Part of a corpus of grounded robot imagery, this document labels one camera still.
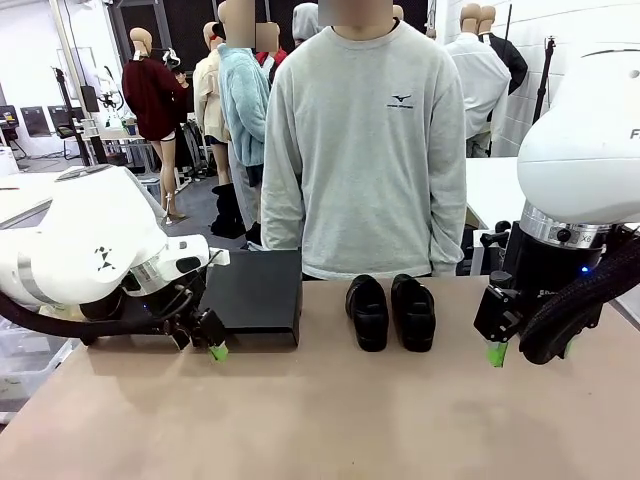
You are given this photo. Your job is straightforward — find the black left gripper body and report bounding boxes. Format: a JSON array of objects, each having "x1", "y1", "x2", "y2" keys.
[{"x1": 127, "y1": 269, "x2": 209, "y2": 326}]

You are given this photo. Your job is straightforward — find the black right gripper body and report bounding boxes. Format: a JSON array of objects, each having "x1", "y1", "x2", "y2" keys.
[{"x1": 503, "y1": 222, "x2": 610, "y2": 330}]

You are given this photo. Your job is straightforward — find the black loafer shoe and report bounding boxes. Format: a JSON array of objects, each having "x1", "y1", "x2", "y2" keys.
[
  {"x1": 344, "y1": 274, "x2": 390, "y2": 353},
  {"x1": 390, "y1": 273, "x2": 436, "y2": 353},
  {"x1": 78, "y1": 292, "x2": 126, "y2": 324}
]

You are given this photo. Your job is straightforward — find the person's left forearm grey sleeve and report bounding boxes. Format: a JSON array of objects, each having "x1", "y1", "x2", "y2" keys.
[{"x1": 429, "y1": 164, "x2": 469, "y2": 279}]

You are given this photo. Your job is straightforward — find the person's right forearm grey sleeve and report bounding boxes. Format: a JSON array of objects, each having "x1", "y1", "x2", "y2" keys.
[{"x1": 259, "y1": 164, "x2": 306, "y2": 251}]

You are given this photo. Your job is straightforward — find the black metal shoe stand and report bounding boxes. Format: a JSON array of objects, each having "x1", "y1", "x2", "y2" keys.
[
  {"x1": 74, "y1": 294, "x2": 194, "y2": 351},
  {"x1": 199, "y1": 249, "x2": 305, "y2": 349}
]

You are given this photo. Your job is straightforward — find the black tripod stand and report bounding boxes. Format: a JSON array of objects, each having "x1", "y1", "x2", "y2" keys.
[{"x1": 529, "y1": 34, "x2": 559, "y2": 126}]

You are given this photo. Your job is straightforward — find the black box on stand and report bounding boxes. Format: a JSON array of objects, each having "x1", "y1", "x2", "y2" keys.
[{"x1": 79, "y1": 84, "x2": 100, "y2": 114}]

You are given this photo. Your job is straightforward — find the white side table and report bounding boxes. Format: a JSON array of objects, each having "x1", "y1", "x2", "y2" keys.
[{"x1": 464, "y1": 155, "x2": 526, "y2": 234}]

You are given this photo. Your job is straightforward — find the clear plastic storage bin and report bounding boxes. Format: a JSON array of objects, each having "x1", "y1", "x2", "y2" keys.
[{"x1": 0, "y1": 319, "x2": 81, "y2": 401}]

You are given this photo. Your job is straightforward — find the wooden background table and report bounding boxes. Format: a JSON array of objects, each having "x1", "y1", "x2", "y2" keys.
[{"x1": 82, "y1": 124, "x2": 156, "y2": 169}]

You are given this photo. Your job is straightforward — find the mannequin in white shirt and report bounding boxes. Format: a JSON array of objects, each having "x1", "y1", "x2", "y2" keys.
[{"x1": 443, "y1": 2, "x2": 512, "y2": 159}]

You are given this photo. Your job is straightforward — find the mannequin in maroon sweater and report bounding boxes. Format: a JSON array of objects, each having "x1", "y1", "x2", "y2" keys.
[{"x1": 121, "y1": 27, "x2": 189, "y2": 226}]

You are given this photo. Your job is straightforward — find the mannequin in beige jacket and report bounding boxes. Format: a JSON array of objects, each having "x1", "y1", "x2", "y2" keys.
[{"x1": 192, "y1": 22, "x2": 234, "y2": 186}]

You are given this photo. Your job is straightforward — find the black monitor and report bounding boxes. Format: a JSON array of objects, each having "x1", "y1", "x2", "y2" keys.
[
  {"x1": 19, "y1": 104, "x2": 54, "y2": 139},
  {"x1": 47, "y1": 104, "x2": 86, "y2": 139}
]

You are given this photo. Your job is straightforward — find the mannequin in light blue fleece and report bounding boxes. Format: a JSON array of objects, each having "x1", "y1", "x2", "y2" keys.
[{"x1": 217, "y1": 0, "x2": 271, "y2": 231}]

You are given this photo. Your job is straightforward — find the person in grey sweatshirt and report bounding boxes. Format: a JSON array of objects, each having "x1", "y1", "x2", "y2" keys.
[{"x1": 259, "y1": 17, "x2": 469, "y2": 281}]

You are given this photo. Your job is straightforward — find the mannequin in black jacket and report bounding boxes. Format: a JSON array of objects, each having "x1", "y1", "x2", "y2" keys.
[{"x1": 477, "y1": 4, "x2": 530, "y2": 96}]

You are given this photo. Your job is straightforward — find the mannequin in grey hoodie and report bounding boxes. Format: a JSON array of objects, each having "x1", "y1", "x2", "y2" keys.
[{"x1": 291, "y1": 2, "x2": 322, "y2": 44}]

